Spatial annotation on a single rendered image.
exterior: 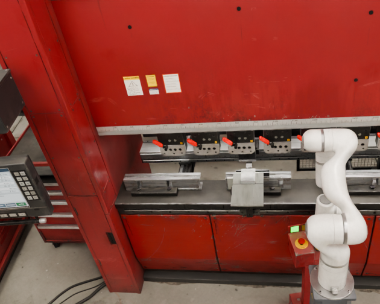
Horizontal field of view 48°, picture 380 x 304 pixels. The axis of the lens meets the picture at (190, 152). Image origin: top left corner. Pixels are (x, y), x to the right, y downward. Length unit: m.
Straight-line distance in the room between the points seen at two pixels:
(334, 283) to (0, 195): 1.62
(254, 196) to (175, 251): 0.84
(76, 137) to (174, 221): 0.87
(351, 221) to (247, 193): 0.84
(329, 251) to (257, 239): 1.04
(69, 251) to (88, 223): 1.04
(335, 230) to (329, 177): 0.22
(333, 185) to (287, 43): 0.69
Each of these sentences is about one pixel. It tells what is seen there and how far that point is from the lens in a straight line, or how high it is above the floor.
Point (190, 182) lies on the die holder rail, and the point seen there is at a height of 0.94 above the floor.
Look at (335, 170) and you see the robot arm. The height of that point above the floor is 1.51.
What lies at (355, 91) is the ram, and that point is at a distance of 2.24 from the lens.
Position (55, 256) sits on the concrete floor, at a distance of 3.84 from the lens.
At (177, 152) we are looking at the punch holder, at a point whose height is 1.20.
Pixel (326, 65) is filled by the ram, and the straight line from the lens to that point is 2.14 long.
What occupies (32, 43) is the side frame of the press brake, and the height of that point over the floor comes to 2.03.
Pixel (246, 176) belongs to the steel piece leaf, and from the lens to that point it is 2.54.
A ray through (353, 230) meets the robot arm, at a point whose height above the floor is 1.41.
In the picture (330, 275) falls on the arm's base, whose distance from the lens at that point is 1.97.
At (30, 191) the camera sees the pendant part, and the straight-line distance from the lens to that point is 2.20.
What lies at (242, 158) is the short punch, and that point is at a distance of 2.50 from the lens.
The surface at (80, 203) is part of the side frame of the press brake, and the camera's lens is 2.67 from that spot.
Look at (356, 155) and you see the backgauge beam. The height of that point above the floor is 0.91.
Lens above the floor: 2.74
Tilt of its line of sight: 39 degrees down
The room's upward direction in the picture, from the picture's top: 11 degrees counter-clockwise
